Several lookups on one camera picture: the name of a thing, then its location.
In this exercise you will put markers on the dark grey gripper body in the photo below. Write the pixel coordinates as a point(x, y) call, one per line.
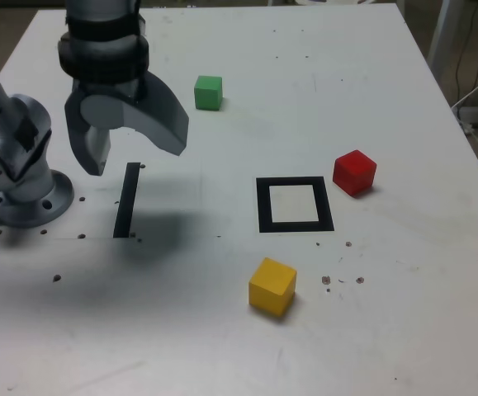
point(110, 87)

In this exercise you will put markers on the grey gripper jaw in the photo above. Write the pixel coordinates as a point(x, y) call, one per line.
point(156, 115)
point(86, 144)

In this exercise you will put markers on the green cube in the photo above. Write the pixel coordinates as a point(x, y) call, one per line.
point(207, 95)

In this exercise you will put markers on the red cube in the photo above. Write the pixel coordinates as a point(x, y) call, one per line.
point(354, 171)

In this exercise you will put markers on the yellow cube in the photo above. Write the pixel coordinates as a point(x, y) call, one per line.
point(271, 286)

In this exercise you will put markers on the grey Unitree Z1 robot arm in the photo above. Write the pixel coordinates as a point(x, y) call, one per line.
point(24, 123)

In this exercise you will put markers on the black tape square outline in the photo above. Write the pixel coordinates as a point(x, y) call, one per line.
point(263, 206)

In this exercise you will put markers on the black tape strip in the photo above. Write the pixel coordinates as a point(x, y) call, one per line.
point(126, 202)

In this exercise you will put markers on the white frame leg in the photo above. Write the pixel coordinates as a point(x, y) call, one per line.
point(438, 33)

